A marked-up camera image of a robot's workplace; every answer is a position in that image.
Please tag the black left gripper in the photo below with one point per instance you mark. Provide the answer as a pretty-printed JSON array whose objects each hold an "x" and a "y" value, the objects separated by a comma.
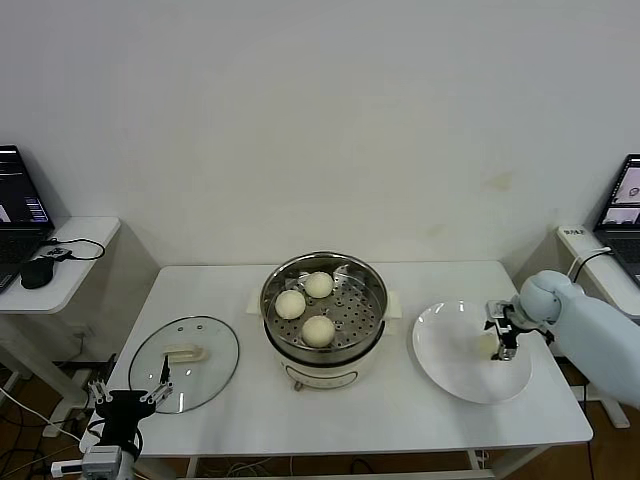
[{"x": 124, "y": 407}]

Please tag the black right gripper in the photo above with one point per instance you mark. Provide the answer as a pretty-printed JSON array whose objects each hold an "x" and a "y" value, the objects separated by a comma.
[{"x": 511, "y": 325}]

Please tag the white steamed baozi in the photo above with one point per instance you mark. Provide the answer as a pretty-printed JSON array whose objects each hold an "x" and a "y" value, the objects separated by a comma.
[
  {"x": 319, "y": 285},
  {"x": 290, "y": 305},
  {"x": 318, "y": 331},
  {"x": 485, "y": 345}
]

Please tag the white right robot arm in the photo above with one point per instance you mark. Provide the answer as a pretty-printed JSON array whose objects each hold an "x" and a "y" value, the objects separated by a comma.
[{"x": 590, "y": 330}]

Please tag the steel steamer basket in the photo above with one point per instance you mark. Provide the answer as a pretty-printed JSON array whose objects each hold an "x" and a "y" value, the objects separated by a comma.
[{"x": 360, "y": 320}]

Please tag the white round plate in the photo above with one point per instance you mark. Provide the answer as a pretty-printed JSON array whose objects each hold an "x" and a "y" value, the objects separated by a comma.
[{"x": 440, "y": 360}]

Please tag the white side table with label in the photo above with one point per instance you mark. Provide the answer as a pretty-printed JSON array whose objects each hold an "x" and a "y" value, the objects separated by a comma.
[{"x": 607, "y": 280}]

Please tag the black computer mouse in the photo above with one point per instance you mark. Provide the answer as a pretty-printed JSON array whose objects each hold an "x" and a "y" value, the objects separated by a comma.
[{"x": 36, "y": 275}]

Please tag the black usb hub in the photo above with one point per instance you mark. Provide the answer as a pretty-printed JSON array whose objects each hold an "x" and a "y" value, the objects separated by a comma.
[{"x": 57, "y": 253}]

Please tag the grey laptop with image windows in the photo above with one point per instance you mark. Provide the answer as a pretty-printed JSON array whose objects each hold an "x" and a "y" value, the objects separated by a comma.
[{"x": 622, "y": 245}]

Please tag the white side table with mouse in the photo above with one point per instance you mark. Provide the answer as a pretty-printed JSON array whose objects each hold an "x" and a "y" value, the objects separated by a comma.
[{"x": 85, "y": 235}]

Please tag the cream electric cooker base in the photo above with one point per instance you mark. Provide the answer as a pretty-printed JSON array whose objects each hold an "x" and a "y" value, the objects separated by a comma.
[{"x": 320, "y": 372}]

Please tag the black laptop with dark screen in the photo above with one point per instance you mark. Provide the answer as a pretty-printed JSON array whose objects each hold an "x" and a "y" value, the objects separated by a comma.
[{"x": 20, "y": 200}]

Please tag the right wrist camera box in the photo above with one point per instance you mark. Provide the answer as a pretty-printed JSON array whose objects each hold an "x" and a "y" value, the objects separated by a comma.
[{"x": 496, "y": 309}]

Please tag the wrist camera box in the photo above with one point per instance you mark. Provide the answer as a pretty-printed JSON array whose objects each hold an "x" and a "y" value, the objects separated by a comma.
[
  {"x": 496, "y": 309},
  {"x": 102, "y": 462}
]

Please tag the white wall outlet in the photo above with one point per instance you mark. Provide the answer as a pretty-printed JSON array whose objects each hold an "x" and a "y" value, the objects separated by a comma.
[{"x": 82, "y": 332}]

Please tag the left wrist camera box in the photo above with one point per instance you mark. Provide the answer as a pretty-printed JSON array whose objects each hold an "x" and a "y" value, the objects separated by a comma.
[{"x": 102, "y": 462}]

